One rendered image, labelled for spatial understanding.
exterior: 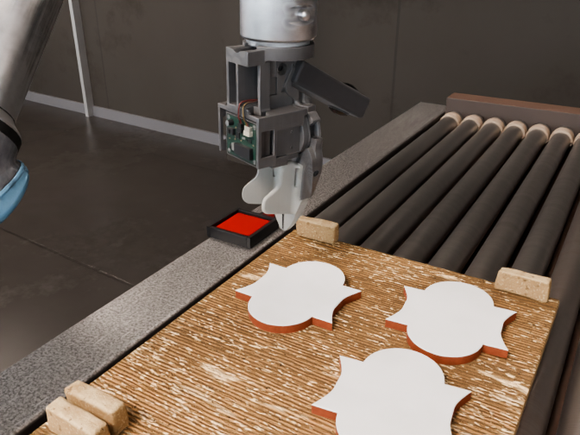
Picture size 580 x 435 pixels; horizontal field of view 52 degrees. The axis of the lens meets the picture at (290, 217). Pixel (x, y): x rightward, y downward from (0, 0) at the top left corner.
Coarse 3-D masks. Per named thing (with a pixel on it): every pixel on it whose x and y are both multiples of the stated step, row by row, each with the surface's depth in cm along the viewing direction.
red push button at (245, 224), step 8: (232, 216) 89; (240, 216) 89; (248, 216) 89; (224, 224) 86; (232, 224) 86; (240, 224) 86; (248, 224) 86; (256, 224) 86; (264, 224) 86; (240, 232) 84; (248, 232) 84
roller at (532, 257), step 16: (576, 144) 124; (576, 160) 114; (560, 176) 107; (576, 176) 107; (560, 192) 99; (576, 192) 103; (544, 208) 95; (560, 208) 94; (544, 224) 88; (560, 224) 90; (528, 240) 85; (544, 240) 84; (528, 256) 80; (544, 256) 81; (528, 272) 76; (544, 272) 79
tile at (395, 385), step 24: (384, 360) 56; (408, 360) 56; (432, 360) 56; (336, 384) 53; (360, 384) 53; (384, 384) 53; (408, 384) 53; (432, 384) 53; (312, 408) 51; (336, 408) 50; (360, 408) 50; (384, 408) 50; (408, 408) 50; (432, 408) 50; (456, 408) 51; (336, 432) 49; (360, 432) 48; (384, 432) 48; (408, 432) 48; (432, 432) 48
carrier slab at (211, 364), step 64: (320, 256) 76; (384, 256) 76; (192, 320) 64; (384, 320) 64; (128, 384) 55; (192, 384) 55; (256, 384) 55; (320, 384) 55; (448, 384) 55; (512, 384) 55
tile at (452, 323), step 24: (408, 288) 67; (432, 288) 67; (456, 288) 67; (408, 312) 63; (432, 312) 63; (456, 312) 63; (480, 312) 63; (504, 312) 63; (408, 336) 60; (432, 336) 59; (456, 336) 59; (480, 336) 59; (456, 360) 57
